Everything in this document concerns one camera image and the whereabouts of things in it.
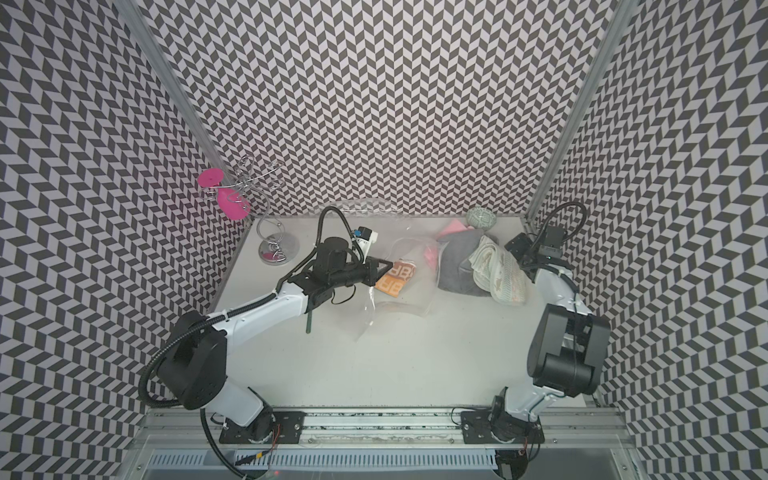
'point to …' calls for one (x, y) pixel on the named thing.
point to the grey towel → (455, 270)
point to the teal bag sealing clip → (309, 322)
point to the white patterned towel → (498, 273)
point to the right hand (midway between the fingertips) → (516, 253)
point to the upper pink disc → (210, 177)
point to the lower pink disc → (233, 204)
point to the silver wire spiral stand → (277, 247)
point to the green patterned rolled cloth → (481, 218)
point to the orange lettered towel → (393, 279)
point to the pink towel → (431, 251)
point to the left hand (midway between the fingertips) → (391, 267)
